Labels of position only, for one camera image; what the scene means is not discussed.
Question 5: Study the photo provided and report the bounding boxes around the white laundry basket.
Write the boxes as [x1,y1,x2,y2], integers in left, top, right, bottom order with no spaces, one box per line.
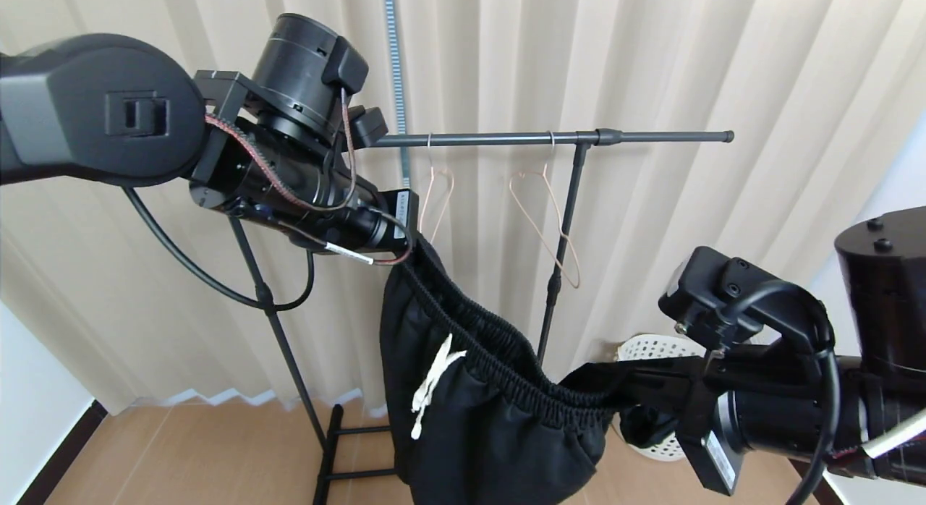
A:
[611,334,706,462]

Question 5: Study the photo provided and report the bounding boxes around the black clothes rack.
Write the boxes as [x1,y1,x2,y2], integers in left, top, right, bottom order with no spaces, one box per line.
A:
[228,129,735,505]

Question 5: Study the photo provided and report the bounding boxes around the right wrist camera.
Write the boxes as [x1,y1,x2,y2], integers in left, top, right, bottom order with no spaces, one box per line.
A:
[657,246,786,350]

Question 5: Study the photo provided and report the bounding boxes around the black shorts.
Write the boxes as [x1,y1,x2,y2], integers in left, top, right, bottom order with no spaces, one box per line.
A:
[378,234,637,505]

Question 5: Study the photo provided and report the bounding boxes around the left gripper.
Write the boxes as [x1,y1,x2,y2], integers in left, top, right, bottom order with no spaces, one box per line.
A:
[190,125,421,254]

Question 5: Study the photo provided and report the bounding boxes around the black garment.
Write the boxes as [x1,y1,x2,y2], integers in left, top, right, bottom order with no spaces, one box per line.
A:
[621,406,677,448]

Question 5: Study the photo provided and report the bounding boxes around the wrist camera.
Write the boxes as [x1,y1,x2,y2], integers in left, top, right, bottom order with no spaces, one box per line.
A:
[347,106,390,148]
[657,246,786,350]

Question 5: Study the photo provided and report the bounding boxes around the pink clothes hanger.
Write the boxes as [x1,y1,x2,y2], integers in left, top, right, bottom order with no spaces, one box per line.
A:
[418,132,456,245]
[509,131,582,289]

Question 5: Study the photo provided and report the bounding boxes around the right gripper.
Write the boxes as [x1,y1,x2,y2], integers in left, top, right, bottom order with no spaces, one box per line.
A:
[676,357,926,496]

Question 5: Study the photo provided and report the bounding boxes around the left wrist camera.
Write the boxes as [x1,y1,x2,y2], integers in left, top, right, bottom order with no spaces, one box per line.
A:
[347,106,390,148]

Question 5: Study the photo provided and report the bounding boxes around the beige curtain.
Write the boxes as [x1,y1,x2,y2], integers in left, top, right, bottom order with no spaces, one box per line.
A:
[0,0,926,419]

